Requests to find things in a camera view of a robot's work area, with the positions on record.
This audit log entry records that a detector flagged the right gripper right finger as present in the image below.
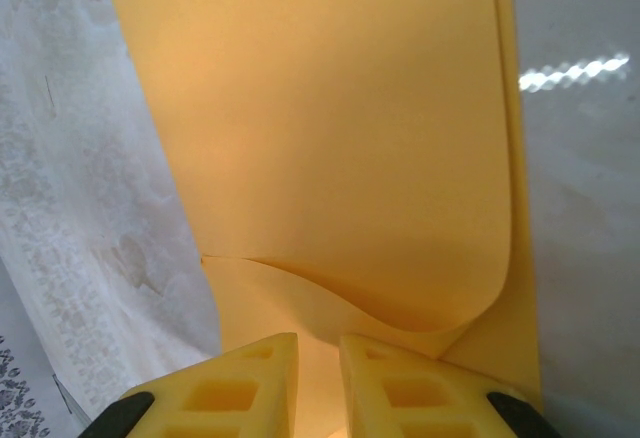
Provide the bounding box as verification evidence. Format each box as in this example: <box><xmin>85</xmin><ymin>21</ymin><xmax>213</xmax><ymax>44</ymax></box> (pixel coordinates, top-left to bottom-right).
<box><xmin>339</xmin><ymin>333</ymin><xmax>554</xmax><ymax>438</ymax></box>

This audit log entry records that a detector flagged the orange paper sheet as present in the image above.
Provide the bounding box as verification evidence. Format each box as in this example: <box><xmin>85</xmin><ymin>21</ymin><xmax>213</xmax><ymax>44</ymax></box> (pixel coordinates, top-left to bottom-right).
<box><xmin>97</xmin><ymin>0</ymin><xmax>544</xmax><ymax>438</ymax></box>

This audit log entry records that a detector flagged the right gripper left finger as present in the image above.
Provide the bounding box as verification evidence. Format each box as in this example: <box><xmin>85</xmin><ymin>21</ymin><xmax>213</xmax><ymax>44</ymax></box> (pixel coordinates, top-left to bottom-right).
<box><xmin>82</xmin><ymin>331</ymin><xmax>300</xmax><ymax>438</ymax></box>

